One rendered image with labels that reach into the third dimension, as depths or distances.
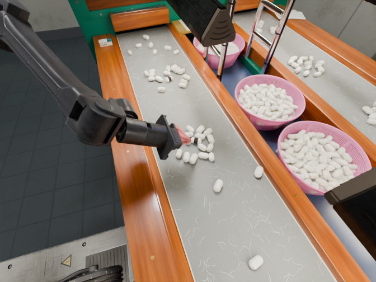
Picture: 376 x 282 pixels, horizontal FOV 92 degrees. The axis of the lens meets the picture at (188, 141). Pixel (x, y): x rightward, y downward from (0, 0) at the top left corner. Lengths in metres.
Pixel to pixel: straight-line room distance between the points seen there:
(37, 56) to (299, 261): 0.73
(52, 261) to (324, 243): 0.86
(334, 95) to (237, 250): 0.73
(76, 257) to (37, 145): 1.25
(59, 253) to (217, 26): 0.89
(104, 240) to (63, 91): 0.59
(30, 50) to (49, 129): 1.52
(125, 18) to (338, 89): 1.05
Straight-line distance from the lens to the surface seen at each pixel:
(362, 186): 0.26
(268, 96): 0.85
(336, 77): 1.10
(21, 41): 0.55
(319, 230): 0.59
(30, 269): 0.96
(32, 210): 1.66
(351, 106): 0.98
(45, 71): 0.47
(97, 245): 0.85
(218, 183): 0.54
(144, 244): 0.50
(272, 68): 0.98
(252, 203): 0.56
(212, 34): 0.45
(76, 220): 1.47
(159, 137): 0.42
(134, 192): 0.54
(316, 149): 0.76
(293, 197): 0.59
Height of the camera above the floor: 1.26
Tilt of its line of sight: 56 degrees down
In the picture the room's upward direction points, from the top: straight up
